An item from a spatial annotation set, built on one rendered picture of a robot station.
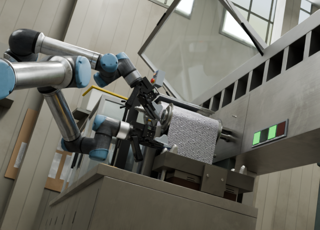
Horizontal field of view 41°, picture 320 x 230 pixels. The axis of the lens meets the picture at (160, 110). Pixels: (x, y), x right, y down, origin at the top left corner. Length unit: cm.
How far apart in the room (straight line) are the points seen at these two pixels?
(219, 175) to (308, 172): 542
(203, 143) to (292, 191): 496
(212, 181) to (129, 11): 460
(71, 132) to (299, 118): 91
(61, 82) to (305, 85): 88
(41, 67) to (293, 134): 91
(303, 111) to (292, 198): 528
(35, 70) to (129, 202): 57
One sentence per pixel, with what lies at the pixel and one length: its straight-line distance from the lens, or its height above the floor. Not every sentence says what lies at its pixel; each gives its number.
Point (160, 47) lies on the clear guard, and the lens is 284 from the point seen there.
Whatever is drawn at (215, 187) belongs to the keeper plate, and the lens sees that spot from 176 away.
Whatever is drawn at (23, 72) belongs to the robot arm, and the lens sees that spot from 138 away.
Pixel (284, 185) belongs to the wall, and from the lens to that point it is 680.
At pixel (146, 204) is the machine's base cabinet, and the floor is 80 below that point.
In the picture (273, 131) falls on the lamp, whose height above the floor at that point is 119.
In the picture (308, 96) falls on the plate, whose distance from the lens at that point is 163.
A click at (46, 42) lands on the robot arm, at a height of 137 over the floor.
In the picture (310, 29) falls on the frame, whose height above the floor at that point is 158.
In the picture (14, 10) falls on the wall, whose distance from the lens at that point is 572.
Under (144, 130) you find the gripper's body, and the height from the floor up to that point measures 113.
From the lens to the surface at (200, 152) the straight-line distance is 199.
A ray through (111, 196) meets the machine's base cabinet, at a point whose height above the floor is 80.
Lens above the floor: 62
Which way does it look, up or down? 19 degrees up
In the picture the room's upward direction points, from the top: 13 degrees clockwise
